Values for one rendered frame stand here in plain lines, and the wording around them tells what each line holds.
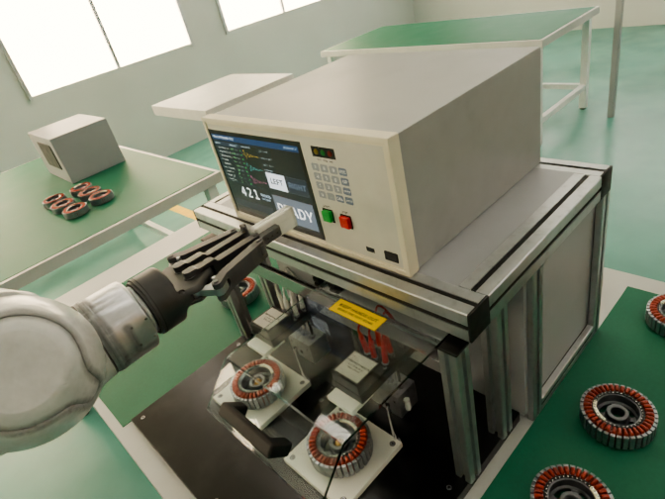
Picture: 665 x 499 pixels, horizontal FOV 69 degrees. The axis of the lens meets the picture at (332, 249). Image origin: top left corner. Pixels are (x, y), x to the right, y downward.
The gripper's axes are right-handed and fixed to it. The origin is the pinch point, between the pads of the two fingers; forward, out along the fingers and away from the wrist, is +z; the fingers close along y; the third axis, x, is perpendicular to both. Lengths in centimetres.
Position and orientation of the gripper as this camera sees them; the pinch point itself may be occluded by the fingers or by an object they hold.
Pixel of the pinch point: (273, 226)
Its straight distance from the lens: 67.4
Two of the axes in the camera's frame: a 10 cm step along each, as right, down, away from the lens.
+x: -2.2, -8.3, -5.2
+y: 6.9, 2.5, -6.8
